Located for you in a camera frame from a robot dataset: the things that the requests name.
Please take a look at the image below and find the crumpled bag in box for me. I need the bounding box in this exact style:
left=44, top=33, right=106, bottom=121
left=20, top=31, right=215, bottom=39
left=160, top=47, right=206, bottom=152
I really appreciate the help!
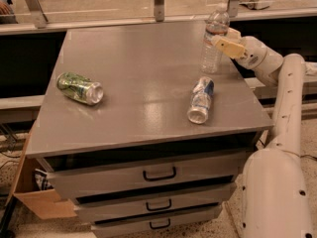
left=34, top=169, right=53, bottom=190

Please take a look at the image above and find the cardboard box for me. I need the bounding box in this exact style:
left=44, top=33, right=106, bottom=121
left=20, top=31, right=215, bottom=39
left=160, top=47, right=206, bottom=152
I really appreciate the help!
left=9, top=132, right=76, bottom=219

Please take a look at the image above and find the right metal railing post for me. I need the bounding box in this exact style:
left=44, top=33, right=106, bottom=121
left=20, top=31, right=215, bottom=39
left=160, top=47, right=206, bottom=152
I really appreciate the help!
left=226, top=0, right=245, bottom=18

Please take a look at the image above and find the bottom grey drawer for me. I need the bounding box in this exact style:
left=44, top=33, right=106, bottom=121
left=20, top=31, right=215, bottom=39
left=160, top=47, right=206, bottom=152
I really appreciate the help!
left=91, top=204, right=222, bottom=238

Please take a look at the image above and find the grey drawer cabinet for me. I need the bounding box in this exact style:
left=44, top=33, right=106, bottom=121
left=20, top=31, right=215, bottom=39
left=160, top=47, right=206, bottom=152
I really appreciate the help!
left=25, top=20, right=274, bottom=238

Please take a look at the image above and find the top grey drawer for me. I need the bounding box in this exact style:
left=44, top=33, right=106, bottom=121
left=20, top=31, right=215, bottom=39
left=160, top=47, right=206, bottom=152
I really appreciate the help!
left=48, top=148, right=253, bottom=198

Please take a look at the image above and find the middle metal railing post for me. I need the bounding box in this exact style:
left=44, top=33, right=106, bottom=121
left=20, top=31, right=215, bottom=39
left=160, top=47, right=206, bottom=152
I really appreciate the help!
left=154, top=0, right=164, bottom=22

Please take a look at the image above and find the middle grey drawer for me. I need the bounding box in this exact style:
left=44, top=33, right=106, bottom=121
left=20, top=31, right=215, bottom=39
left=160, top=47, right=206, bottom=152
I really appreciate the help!
left=75, top=179, right=236, bottom=223

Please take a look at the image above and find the blue white crushed can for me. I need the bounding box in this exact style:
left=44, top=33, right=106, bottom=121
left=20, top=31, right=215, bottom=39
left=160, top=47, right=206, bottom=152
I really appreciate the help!
left=187, top=76, right=214, bottom=124

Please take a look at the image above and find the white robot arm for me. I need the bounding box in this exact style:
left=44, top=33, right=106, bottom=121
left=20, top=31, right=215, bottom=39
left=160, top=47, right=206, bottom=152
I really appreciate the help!
left=211, top=29, right=313, bottom=238

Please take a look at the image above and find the clear plastic water bottle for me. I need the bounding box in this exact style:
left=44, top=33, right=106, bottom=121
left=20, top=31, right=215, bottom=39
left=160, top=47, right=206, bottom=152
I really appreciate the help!
left=201, top=3, right=230, bottom=73

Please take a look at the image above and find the grey drawer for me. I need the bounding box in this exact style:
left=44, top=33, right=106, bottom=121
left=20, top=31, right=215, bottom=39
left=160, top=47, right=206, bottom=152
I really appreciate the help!
left=48, top=148, right=253, bottom=198
left=91, top=204, right=222, bottom=238
left=75, top=179, right=236, bottom=223

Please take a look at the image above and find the left metal railing post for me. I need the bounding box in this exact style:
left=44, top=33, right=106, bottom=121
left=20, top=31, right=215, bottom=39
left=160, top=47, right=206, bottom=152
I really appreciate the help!
left=25, top=0, right=48, bottom=29

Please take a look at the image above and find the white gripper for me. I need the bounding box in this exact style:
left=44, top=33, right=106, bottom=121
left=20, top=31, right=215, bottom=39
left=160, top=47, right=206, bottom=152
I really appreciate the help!
left=211, top=28, right=267, bottom=71

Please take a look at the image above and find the black floor cable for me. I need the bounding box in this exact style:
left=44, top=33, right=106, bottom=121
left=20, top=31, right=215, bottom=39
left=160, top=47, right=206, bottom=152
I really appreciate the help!
left=258, top=138, right=317, bottom=162

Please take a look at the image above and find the metal railing post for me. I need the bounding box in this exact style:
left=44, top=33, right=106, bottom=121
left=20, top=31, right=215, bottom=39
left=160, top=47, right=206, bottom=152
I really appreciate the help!
left=226, top=0, right=245, bottom=18
left=154, top=0, right=164, bottom=22
left=25, top=0, right=48, bottom=29

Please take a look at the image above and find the green aluminium can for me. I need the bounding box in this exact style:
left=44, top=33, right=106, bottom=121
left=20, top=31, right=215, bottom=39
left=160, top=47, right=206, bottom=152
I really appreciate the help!
left=56, top=72, right=104, bottom=105

